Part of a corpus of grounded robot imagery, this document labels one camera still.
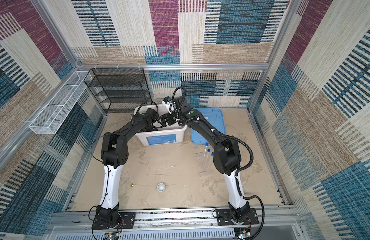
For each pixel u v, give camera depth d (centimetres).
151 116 88
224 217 73
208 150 80
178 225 73
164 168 92
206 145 83
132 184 85
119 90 109
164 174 89
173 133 92
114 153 61
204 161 92
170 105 80
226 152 55
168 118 79
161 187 83
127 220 73
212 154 80
